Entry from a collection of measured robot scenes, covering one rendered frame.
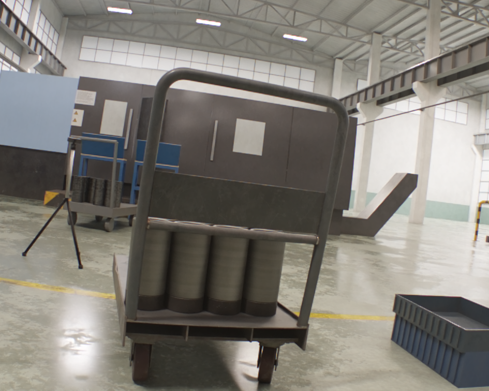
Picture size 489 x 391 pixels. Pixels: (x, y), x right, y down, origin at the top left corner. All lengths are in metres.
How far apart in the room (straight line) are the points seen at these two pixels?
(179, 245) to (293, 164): 6.29
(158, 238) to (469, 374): 1.29
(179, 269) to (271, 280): 0.30
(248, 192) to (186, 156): 6.11
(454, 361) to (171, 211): 1.27
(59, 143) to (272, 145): 3.43
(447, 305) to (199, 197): 1.63
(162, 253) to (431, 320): 1.18
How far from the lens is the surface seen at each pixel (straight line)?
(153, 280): 1.43
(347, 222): 8.78
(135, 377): 1.53
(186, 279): 1.45
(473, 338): 1.91
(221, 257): 1.47
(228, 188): 1.28
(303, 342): 1.53
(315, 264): 1.42
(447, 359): 2.01
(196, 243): 1.43
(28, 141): 7.75
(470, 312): 2.51
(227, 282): 1.48
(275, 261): 1.52
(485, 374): 2.01
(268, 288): 1.53
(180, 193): 1.26
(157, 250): 1.42
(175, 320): 1.39
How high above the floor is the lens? 0.68
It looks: 1 degrees up
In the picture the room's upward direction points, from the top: 7 degrees clockwise
